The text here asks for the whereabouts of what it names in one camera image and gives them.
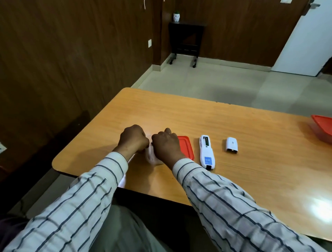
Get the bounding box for person's left hand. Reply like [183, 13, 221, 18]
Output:
[113, 125, 150, 161]

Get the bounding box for person's right hand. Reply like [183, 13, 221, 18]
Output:
[151, 128, 188, 168]

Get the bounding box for clear plastic container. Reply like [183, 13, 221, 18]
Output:
[145, 143, 164, 167]

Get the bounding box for person's right forearm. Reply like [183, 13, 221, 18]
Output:
[172, 158, 323, 252]

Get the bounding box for person's left forearm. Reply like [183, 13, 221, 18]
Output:
[4, 152, 129, 252]

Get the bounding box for red container lid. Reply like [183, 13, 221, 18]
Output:
[177, 136, 195, 161]

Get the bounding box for white paper sheet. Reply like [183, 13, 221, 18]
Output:
[117, 153, 137, 189]

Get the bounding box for white remote control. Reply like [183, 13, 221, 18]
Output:
[199, 135, 216, 171]

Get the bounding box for white battery cover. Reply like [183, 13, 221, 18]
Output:
[226, 137, 239, 154]

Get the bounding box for person's grey trousers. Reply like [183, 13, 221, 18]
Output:
[88, 205, 169, 252]

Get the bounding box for black side table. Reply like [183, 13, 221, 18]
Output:
[168, 22, 206, 69]

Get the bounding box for dark chair seat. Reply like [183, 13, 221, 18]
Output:
[0, 215, 29, 252]

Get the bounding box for red lidded plastic container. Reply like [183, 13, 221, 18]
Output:
[310, 115, 332, 144]

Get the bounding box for white door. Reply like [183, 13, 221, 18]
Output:
[271, 0, 332, 77]

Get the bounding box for metal door handle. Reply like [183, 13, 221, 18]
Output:
[302, 0, 321, 16]

